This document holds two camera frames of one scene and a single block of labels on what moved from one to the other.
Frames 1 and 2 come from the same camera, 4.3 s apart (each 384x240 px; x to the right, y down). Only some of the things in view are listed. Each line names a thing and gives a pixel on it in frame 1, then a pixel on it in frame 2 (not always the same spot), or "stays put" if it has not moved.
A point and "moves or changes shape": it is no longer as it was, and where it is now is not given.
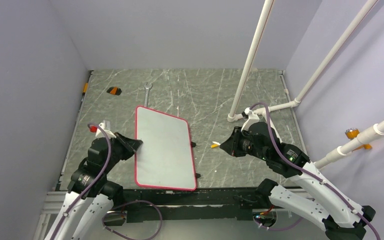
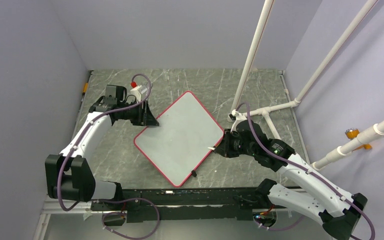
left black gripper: (133, 144) -> (145, 117)
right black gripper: (231, 145) -> (224, 148)
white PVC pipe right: (381, 128) stays put
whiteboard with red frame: (165, 158) moves or changes shape
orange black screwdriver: (85, 88) stays put
